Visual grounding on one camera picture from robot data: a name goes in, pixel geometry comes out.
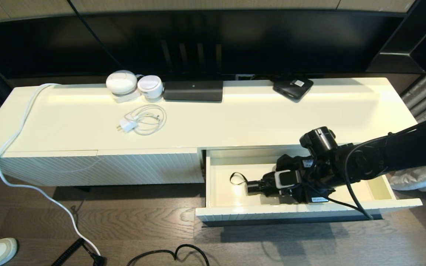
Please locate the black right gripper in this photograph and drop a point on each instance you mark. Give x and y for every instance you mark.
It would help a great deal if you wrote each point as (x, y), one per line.
(320, 181)

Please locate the black umbrella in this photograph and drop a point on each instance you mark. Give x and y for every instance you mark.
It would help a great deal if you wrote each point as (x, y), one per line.
(257, 186)

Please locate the white fluted drawer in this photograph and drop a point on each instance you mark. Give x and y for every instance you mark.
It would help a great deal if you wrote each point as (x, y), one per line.
(227, 192)

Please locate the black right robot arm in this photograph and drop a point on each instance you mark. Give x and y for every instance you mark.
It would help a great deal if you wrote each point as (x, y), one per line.
(401, 151)

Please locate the white tv cabinet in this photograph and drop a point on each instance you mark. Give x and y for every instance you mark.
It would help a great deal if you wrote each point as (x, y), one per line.
(87, 166)

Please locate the black set-top box with label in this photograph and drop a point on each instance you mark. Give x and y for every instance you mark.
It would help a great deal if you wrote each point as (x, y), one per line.
(290, 88)

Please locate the grey curtain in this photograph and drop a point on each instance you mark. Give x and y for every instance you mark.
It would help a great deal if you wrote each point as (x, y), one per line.
(420, 177)

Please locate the black router with antennas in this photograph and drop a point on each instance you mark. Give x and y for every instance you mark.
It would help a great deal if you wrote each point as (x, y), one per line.
(192, 90)

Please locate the black television screen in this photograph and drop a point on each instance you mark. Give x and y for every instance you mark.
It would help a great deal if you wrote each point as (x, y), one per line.
(272, 40)

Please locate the small white round device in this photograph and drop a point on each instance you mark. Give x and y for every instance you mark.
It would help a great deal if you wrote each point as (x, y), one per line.
(150, 87)

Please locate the black shelf unit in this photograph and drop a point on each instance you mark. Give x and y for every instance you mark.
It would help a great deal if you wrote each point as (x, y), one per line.
(401, 59)

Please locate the large white dome device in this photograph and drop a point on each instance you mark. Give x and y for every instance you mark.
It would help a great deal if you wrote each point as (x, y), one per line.
(121, 83)

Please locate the labelled black wrist camera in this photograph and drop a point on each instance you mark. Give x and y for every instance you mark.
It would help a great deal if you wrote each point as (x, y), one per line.
(307, 162)

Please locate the white wall socket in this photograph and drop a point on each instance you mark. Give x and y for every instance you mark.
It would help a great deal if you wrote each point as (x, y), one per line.
(244, 77)

